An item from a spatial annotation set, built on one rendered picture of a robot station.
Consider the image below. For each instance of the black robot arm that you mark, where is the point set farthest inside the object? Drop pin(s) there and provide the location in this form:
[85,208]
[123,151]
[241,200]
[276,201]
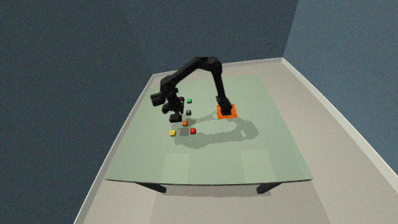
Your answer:
[168,90]

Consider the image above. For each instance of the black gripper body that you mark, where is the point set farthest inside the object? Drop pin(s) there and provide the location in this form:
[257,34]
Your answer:
[176,107]

